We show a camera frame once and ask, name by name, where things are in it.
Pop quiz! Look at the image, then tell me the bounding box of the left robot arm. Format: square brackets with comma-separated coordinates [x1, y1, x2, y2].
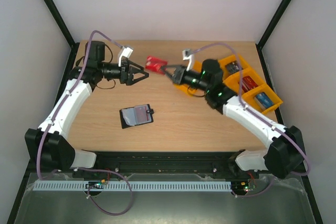
[25, 41, 149, 170]

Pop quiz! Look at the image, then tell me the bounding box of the black frame post left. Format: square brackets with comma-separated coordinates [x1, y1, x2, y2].
[27, 0, 79, 49]

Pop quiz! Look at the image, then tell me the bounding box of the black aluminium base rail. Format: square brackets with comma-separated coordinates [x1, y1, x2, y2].
[72, 152, 259, 181]

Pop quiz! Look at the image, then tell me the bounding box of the white slotted cable duct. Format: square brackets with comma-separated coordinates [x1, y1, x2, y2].
[33, 180, 231, 192]

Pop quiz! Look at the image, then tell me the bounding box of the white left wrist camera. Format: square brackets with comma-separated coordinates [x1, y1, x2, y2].
[118, 46, 133, 67]

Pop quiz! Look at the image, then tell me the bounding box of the red VIP card stack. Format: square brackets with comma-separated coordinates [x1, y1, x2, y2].
[239, 76, 258, 93]

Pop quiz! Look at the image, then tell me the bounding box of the blue card stack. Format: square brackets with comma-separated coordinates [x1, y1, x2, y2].
[254, 92, 274, 110]

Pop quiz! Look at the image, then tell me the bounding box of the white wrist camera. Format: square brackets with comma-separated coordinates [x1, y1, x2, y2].
[118, 46, 133, 67]
[182, 49, 195, 71]

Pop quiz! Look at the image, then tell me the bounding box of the black frame post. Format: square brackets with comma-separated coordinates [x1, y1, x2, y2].
[27, 0, 79, 49]
[257, 0, 309, 49]

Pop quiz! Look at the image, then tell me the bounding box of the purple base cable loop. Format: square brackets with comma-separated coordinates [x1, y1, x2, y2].
[83, 169, 134, 215]

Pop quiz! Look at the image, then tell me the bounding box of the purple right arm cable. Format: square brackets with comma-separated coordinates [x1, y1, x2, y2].
[191, 42, 312, 177]

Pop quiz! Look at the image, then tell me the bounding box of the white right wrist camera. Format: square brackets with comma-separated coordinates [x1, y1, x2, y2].
[182, 49, 195, 71]

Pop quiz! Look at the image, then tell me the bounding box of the yellow bin with black cards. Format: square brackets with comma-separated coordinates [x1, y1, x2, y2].
[218, 54, 250, 80]

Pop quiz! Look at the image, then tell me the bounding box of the yellow bin with red cards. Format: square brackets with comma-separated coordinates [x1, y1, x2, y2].
[224, 67, 266, 101]

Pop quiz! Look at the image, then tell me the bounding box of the yellow bin with blue cards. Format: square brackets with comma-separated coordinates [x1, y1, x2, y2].
[243, 85, 283, 114]

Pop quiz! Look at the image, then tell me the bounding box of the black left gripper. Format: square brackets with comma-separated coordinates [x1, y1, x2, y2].
[99, 59, 149, 86]

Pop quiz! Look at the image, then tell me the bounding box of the yellow bin with white cards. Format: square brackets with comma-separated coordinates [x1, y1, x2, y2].
[173, 61, 203, 97]

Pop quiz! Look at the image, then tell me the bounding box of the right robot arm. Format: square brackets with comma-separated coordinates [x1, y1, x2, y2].
[161, 59, 306, 179]

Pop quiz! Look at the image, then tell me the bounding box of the black frame post right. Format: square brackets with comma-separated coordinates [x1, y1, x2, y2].
[257, 0, 309, 49]

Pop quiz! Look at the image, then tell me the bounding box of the black leather card holder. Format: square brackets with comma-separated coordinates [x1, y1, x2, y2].
[119, 104, 154, 129]

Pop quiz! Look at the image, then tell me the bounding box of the black card stack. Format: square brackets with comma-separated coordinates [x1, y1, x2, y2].
[225, 61, 242, 75]

